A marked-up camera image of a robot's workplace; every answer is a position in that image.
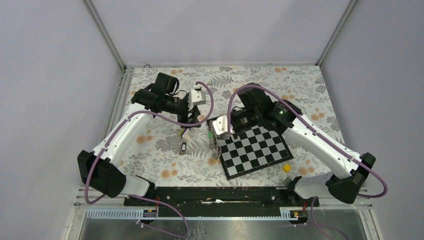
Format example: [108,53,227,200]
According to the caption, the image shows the small yellow cube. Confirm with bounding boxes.
[282,164,292,173]

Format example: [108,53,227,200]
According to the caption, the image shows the purple cable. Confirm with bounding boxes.
[84,81,216,237]
[227,84,389,240]

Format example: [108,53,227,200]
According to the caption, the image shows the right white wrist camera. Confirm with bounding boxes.
[211,115,235,138]

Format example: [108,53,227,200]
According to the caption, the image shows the metal keyring disc with rings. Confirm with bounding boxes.
[208,131,221,160]

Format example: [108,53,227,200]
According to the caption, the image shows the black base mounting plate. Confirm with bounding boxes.
[123,185,320,214]

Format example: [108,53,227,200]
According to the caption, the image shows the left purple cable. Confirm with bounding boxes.
[84,81,216,237]

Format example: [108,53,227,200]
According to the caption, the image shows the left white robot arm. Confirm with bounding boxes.
[77,72,206,206]

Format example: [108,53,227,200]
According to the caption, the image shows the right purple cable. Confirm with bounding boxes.
[227,84,389,240]

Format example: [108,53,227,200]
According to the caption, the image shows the black key tag with key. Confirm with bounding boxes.
[178,142,187,156]

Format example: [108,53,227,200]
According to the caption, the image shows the floral patterned table mat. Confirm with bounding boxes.
[118,65,344,187]

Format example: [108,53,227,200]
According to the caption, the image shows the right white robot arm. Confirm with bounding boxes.
[223,83,376,206]

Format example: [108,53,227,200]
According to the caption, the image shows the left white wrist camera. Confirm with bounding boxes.
[188,84,206,109]

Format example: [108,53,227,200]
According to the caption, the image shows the black white chessboard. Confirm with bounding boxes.
[206,117,294,185]

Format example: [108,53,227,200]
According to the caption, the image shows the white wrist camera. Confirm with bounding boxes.
[188,84,206,109]
[211,115,235,138]

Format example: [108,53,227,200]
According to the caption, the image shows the green purple white toy bricks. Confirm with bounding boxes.
[179,128,192,142]

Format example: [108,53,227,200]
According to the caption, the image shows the white slotted cable duct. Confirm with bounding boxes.
[85,207,299,221]

